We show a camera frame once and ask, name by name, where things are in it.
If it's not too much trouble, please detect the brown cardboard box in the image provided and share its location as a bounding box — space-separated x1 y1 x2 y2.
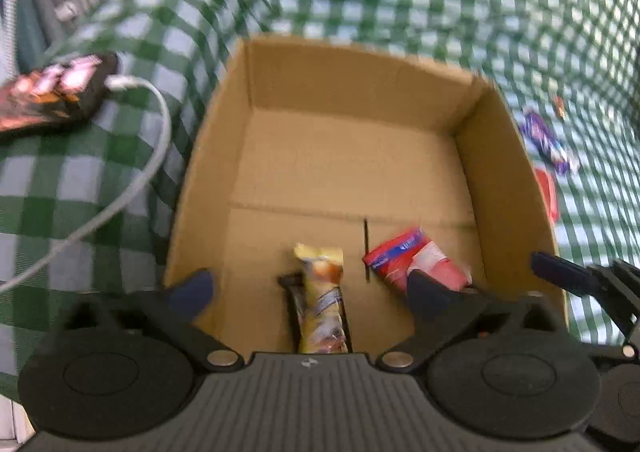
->
164 36 567 357

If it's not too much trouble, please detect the long purple snack bar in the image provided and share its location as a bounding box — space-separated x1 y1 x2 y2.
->
518 110 580 176

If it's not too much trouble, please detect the black smartphone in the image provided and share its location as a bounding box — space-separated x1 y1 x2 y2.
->
1 52 118 139

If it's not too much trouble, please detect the dark chocolate bar wrapper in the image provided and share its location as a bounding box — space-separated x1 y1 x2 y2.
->
277 271 352 352

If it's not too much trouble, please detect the small gold red candy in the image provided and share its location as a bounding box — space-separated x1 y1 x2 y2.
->
553 96 566 120

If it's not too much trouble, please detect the yellow snack bar wrapper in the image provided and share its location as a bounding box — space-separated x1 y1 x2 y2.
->
294 243 349 354

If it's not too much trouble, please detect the red white snack packet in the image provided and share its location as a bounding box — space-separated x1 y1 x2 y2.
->
362 227 472 293

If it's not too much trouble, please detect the red square snack packet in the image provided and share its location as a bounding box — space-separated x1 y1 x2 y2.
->
534 167 560 224

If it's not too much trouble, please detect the green checkered sofa cover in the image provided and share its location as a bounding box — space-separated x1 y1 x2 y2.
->
1 0 639 399

